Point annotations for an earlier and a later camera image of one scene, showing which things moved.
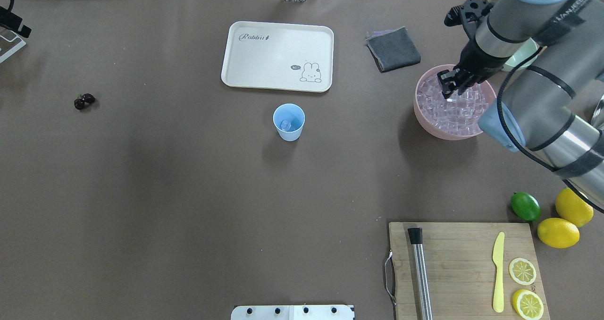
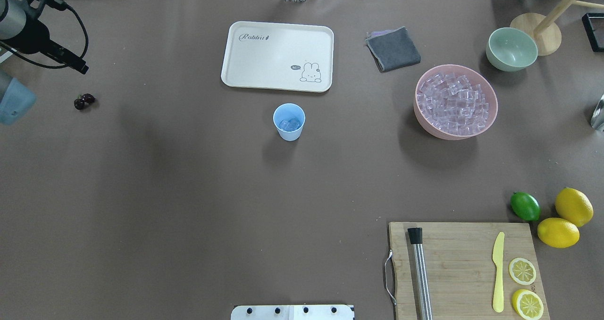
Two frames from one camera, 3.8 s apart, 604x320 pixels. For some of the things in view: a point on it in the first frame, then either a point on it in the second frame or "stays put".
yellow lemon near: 558,233 stays put
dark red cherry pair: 86,99 stays put
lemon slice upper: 522,271 stays put
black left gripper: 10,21 -> 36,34
